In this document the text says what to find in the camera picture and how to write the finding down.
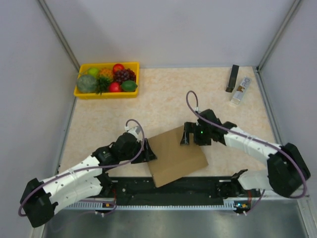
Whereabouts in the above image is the white silver carton box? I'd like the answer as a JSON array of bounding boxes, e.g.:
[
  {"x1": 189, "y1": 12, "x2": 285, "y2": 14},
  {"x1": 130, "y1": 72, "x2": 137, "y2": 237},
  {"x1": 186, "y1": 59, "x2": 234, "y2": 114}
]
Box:
[{"x1": 230, "y1": 77, "x2": 252, "y2": 105}]

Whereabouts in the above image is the green melon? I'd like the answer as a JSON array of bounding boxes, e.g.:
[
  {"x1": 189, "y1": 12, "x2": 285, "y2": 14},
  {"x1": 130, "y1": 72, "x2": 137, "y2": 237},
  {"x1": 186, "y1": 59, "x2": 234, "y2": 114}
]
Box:
[{"x1": 76, "y1": 74, "x2": 97, "y2": 93}]

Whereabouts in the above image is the black carton box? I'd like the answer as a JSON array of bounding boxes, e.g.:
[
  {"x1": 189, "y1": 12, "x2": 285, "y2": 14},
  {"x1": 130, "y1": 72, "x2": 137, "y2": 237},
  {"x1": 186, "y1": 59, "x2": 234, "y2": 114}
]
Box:
[{"x1": 225, "y1": 64, "x2": 239, "y2": 93}]

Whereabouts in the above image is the orange pineapple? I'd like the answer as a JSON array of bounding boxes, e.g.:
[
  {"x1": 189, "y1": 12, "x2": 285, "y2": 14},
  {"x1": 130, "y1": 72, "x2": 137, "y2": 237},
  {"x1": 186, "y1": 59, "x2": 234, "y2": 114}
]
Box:
[{"x1": 97, "y1": 68, "x2": 114, "y2": 81}]

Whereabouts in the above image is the green lemon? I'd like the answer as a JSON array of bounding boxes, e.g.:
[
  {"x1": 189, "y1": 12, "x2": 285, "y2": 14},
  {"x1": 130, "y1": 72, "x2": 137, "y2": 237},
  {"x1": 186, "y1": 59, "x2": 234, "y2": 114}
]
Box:
[{"x1": 121, "y1": 80, "x2": 138, "y2": 92}]

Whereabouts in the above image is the red apple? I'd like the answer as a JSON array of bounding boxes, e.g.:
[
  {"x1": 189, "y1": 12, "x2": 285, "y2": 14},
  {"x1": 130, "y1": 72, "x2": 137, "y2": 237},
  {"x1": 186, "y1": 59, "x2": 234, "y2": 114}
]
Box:
[
  {"x1": 108, "y1": 82, "x2": 122, "y2": 93},
  {"x1": 112, "y1": 63, "x2": 125, "y2": 73}
]

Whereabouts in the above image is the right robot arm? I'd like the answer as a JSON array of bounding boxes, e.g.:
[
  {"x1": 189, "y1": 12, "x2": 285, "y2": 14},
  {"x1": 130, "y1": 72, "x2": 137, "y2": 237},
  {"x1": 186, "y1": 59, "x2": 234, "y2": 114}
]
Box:
[{"x1": 180, "y1": 109, "x2": 311, "y2": 198}]

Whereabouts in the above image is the yellow plastic tray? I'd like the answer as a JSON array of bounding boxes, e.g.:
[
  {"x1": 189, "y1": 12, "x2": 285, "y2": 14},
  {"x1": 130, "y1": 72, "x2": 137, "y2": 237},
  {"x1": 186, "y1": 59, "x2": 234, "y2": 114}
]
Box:
[{"x1": 74, "y1": 62, "x2": 140, "y2": 100}]

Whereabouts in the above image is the green apple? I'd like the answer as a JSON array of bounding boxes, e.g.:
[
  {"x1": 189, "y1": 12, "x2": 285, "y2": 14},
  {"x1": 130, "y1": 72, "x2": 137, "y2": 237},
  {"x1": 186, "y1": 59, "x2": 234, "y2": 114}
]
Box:
[{"x1": 87, "y1": 67, "x2": 100, "y2": 77}]

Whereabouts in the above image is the red apple front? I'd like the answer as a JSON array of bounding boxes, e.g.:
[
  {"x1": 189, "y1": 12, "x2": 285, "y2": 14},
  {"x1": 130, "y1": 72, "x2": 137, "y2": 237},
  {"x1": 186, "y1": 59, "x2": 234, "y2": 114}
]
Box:
[{"x1": 108, "y1": 82, "x2": 122, "y2": 93}]

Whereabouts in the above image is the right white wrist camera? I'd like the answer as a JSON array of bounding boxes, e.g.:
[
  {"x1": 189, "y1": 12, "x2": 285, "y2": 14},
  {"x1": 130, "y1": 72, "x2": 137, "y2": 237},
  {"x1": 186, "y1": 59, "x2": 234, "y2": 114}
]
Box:
[{"x1": 194, "y1": 107, "x2": 201, "y2": 117}]

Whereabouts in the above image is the brown cardboard box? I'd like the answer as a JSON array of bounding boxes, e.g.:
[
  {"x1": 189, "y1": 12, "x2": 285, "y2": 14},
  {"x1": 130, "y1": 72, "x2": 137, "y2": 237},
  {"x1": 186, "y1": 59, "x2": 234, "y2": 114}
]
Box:
[{"x1": 148, "y1": 126, "x2": 208, "y2": 187}]

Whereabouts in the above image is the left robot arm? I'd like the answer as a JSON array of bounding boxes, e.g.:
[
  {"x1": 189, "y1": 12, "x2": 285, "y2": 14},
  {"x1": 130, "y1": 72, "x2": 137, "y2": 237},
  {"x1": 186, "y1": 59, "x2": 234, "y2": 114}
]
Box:
[{"x1": 19, "y1": 132, "x2": 157, "y2": 228}]

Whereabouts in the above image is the red apple back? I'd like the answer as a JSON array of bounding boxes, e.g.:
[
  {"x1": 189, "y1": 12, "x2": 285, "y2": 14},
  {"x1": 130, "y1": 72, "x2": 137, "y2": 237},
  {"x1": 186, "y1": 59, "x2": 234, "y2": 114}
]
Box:
[{"x1": 112, "y1": 63, "x2": 125, "y2": 73}]

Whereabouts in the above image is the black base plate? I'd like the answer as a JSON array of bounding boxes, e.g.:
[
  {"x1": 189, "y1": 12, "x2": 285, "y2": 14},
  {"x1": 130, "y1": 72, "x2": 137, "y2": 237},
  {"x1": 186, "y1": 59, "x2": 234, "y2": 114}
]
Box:
[{"x1": 94, "y1": 177, "x2": 260, "y2": 206}]

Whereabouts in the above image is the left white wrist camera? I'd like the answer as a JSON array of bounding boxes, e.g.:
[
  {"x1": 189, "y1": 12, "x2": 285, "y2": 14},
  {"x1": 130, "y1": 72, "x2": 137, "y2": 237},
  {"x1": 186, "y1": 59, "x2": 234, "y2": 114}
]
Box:
[{"x1": 124, "y1": 125, "x2": 142, "y2": 141}]

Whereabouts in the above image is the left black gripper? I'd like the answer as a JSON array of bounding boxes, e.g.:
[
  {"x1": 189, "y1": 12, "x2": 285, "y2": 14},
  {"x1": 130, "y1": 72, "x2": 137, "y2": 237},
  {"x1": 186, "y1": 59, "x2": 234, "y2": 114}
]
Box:
[{"x1": 120, "y1": 138, "x2": 157, "y2": 164}]

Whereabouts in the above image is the aluminium frame rail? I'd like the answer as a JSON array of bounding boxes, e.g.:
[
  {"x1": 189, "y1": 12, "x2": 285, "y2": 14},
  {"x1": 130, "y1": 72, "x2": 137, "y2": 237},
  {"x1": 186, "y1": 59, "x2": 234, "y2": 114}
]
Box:
[{"x1": 32, "y1": 189, "x2": 314, "y2": 238}]

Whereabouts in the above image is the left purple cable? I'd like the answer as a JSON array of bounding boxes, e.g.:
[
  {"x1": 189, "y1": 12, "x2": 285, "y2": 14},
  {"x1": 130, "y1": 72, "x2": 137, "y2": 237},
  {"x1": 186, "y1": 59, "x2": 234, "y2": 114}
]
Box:
[{"x1": 17, "y1": 119, "x2": 145, "y2": 218}]

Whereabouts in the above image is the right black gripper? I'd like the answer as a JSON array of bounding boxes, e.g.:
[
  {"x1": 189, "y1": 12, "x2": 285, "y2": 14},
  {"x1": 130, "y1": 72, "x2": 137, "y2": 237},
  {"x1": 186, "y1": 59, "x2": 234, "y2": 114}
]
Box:
[{"x1": 180, "y1": 121, "x2": 211, "y2": 146}]

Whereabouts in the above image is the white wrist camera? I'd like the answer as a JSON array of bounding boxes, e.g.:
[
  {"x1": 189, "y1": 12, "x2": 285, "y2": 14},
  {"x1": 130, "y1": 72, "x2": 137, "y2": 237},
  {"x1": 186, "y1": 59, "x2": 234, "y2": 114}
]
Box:
[
  {"x1": 194, "y1": 107, "x2": 201, "y2": 117},
  {"x1": 124, "y1": 125, "x2": 142, "y2": 141}
]

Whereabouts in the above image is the purple grapes bunch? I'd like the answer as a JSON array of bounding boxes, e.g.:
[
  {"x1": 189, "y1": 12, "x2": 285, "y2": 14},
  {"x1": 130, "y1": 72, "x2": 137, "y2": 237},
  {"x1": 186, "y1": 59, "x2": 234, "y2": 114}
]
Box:
[{"x1": 113, "y1": 68, "x2": 136, "y2": 84}]

